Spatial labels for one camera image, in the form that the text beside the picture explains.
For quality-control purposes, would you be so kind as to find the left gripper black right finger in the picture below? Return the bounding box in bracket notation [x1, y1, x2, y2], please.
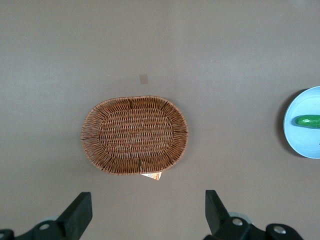
[204, 189, 304, 240]

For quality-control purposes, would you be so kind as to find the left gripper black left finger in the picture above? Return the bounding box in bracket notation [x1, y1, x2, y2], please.
[0, 191, 94, 240]

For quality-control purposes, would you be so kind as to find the light blue plate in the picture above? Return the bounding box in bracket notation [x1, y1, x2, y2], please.
[283, 85, 320, 159]

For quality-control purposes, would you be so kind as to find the brown wicker basket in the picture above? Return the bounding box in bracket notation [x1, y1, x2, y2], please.
[80, 94, 190, 176]

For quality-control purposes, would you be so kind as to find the green cucumber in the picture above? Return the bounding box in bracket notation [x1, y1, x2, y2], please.
[292, 114, 320, 129]

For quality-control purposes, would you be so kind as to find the orange paper basket tag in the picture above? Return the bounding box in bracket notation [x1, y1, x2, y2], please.
[140, 171, 163, 183]

